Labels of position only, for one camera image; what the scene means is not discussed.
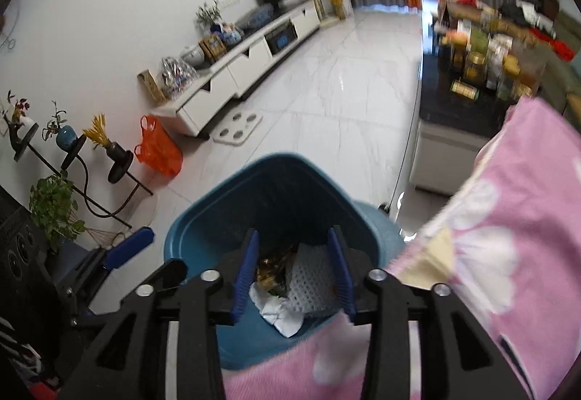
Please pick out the black metal plant stand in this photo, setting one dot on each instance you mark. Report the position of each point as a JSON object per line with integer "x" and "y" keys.
{"x": 86, "y": 182}

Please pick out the tall gold box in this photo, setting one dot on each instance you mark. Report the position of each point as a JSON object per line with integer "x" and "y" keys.
{"x": 152, "y": 86}

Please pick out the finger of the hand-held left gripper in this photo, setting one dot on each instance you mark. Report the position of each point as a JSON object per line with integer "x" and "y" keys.
{"x": 131, "y": 245}

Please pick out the white tissue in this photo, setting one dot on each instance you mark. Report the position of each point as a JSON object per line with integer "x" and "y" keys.
{"x": 279, "y": 311}

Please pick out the blue and white porcelain jar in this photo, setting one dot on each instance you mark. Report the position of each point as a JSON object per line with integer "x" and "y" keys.
{"x": 230, "y": 36}

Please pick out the group of jars and boxes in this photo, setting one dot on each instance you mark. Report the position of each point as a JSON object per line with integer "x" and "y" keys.
{"x": 490, "y": 55}

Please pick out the red-leaf plant in white pot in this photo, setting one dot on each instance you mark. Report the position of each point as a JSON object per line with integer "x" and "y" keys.
{"x": 18, "y": 112}

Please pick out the yellow wheat in black vase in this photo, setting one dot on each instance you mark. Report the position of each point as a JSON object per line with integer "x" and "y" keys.
{"x": 102, "y": 134}

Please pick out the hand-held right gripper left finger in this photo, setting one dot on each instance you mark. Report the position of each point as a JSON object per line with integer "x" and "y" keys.
{"x": 245, "y": 277}

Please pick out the white bathroom scale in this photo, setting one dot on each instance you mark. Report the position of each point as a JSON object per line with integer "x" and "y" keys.
{"x": 238, "y": 127}

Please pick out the shiny wrapped gift basket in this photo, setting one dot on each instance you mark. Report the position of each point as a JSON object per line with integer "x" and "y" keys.
{"x": 179, "y": 74}

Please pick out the bushy green floor plant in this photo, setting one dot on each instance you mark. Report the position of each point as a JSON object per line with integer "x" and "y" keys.
{"x": 54, "y": 209}

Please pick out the red cloth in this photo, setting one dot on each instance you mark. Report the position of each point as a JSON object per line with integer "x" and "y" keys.
{"x": 560, "y": 46}

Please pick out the black clothes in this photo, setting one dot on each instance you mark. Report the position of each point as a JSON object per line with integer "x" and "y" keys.
{"x": 515, "y": 12}

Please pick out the white foam net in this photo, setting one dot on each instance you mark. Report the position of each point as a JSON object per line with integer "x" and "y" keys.
{"x": 311, "y": 282}

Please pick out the brown wooden cabinet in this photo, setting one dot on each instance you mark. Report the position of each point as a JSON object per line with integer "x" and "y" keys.
{"x": 551, "y": 0}

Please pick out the gold picture frame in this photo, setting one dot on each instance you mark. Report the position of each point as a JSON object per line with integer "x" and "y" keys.
{"x": 212, "y": 49}

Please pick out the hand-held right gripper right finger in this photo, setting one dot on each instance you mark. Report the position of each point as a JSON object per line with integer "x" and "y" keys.
{"x": 341, "y": 277}

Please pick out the gold foil wrapper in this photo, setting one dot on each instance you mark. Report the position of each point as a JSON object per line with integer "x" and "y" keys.
{"x": 272, "y": 268}

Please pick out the small plant in blue pot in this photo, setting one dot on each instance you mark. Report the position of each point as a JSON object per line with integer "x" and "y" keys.
{"x": 64, "y": 136}

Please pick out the white and black TV cabinet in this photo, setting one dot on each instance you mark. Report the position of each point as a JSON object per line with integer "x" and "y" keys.
{"x": 245, "y": 64}

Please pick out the black speaker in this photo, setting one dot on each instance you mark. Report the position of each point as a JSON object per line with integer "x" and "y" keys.
{"x": 20, "y": 245}

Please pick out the green sofa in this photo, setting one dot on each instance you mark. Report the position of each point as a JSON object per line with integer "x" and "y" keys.
{"x": 567, "y": 64}

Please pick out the blue patterned cloth bundle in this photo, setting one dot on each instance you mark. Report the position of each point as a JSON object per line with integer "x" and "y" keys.
{"x": 256, "y": 16}

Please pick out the white ceramic jar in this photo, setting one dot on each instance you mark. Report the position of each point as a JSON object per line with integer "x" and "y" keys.
{"x": 193, "y": 55}

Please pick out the pink floral blanket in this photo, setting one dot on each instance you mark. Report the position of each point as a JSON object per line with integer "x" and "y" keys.
{"x": 522, "y": 223}

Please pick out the blue trash bin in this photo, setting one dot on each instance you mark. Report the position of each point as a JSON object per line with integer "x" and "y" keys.
{"x": 281, "y": 196}

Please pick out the leafy branches in vase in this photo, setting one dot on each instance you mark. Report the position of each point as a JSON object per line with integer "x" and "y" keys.
{"x": 209, "y": 14}

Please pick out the black device with blue display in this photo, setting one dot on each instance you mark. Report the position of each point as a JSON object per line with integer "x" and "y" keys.
{"x": 281, "y": 39}

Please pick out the orange plastic bag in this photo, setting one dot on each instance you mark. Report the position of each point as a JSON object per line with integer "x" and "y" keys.
{"x": 159, "y": 150}

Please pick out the black coffee table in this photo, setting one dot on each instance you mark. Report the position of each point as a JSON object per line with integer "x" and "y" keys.
{"x": 445, "y": 118}

